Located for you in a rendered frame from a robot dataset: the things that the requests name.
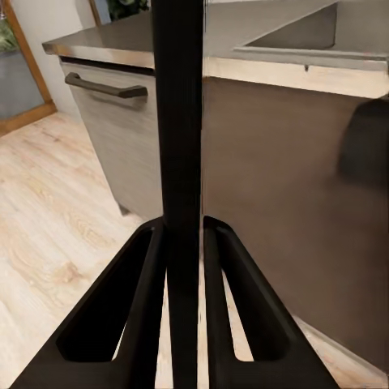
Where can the poster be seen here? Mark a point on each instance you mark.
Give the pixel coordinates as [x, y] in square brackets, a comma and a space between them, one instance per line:
[177, 31]

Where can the door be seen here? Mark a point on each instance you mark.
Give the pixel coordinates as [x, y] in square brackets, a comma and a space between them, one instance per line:
[24, 97]

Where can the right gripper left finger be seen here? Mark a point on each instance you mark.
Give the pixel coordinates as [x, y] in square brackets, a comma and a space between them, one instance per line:
[110, 339]

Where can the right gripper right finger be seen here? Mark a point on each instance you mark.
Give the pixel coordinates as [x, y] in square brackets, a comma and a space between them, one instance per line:
[283, 356]

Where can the drop in sink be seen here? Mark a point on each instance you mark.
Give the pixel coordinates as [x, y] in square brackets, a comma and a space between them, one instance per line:
[343, 28]

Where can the dishwasher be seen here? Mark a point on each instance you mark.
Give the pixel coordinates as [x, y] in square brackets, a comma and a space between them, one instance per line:
[118, 106]

